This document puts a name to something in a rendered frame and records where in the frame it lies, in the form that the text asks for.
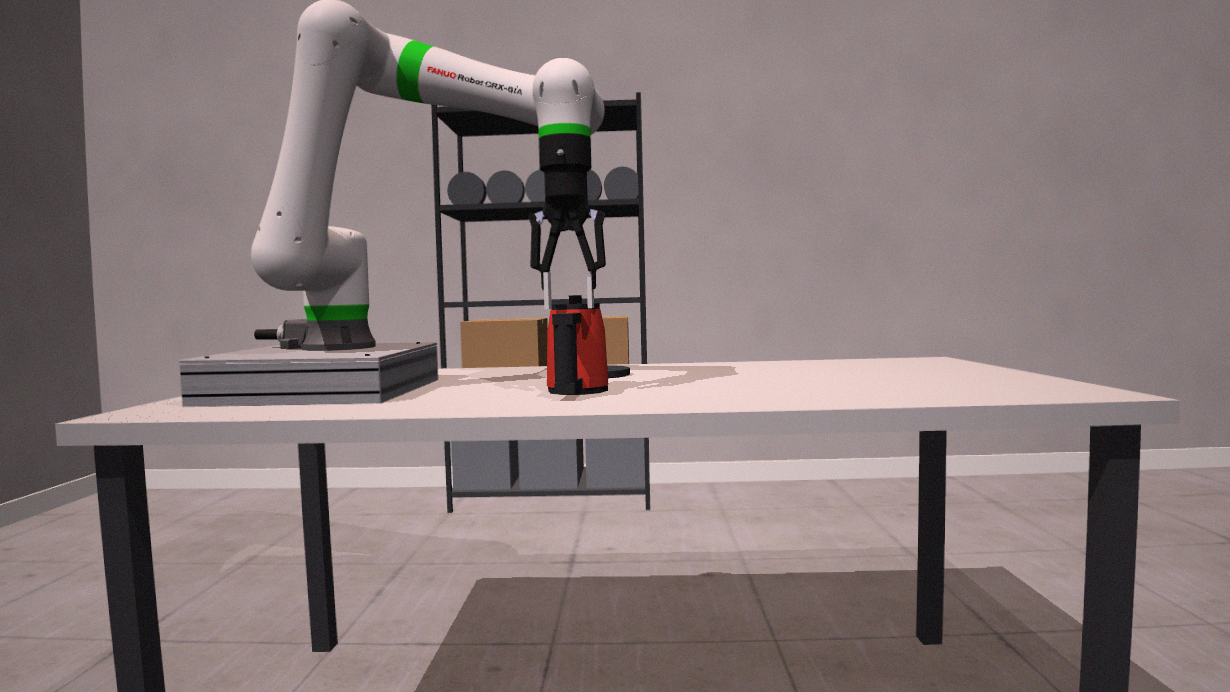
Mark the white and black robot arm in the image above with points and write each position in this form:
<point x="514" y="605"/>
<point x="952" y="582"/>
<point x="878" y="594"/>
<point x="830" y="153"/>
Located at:
<point x="334" y="43"/>

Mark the red and black kettle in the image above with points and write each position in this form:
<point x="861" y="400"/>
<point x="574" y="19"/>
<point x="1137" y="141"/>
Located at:
<point x="576" y="350"/>

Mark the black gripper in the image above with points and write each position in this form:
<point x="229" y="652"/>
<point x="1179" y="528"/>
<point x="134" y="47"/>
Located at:
<point x="566" y="208"/>

